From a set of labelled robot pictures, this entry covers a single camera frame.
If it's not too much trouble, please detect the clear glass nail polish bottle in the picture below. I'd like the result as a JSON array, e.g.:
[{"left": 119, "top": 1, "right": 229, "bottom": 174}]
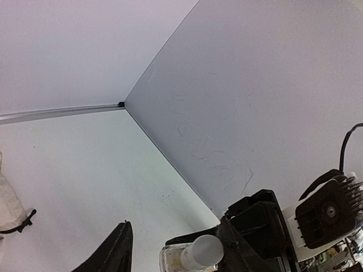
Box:
[{"left": 160, "top": 243, "right": 219, "bottom": 272}]

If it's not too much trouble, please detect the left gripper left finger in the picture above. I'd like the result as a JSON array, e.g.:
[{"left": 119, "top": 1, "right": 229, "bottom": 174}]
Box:
[{"left": 73, "top": 221, "right": 133, "bottom": 272}]

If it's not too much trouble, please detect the beige jacket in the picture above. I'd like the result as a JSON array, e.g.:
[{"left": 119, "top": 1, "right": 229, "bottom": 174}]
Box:
[{"left": 0, "top": 151, "right": 37, "bottom": 239}]

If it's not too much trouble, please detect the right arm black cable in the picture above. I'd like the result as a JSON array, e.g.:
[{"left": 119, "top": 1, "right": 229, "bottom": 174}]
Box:
[{"left": 339, "top": 122, "right": 363, "bottom": 173}]

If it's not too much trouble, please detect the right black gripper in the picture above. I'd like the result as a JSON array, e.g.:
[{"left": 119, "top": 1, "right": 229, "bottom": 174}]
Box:
[{"left": 165, "top": 189, "right": 300, "bottom": 271}]

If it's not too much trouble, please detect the white nail polish brush cap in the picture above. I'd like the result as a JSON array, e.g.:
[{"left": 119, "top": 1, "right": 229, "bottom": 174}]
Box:
[{"left": 180, "top": 235, "right": 224, "bottom": 271}]

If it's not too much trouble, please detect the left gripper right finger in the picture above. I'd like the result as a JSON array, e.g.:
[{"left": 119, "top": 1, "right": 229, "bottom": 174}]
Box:
[{"left": 217, "top": 216, "right": 272, "bottom": 272}]

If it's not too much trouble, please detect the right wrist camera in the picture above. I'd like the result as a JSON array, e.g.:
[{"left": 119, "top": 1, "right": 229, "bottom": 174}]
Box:
[{"left": 282, "top": 169, "right": 362, "bottom": 262}]

